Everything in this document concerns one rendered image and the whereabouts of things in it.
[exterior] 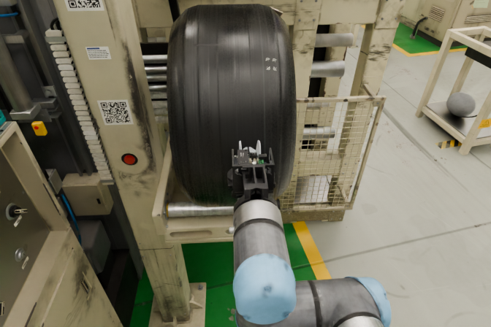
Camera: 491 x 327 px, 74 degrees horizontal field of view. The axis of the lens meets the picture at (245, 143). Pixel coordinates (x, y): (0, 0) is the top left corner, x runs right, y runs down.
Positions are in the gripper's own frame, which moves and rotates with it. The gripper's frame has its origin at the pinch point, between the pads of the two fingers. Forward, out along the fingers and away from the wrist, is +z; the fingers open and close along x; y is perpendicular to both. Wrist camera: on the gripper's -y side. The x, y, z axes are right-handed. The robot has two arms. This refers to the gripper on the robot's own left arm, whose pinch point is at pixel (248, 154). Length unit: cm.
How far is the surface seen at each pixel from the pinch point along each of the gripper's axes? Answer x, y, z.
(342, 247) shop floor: -60, -117, 69
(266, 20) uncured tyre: -5.3, 22.9, 19.9
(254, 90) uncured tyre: -1.6, 12.2, 5.6
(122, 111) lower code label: 31.1, 1.2, 19.6
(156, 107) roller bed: 33, -18, 62
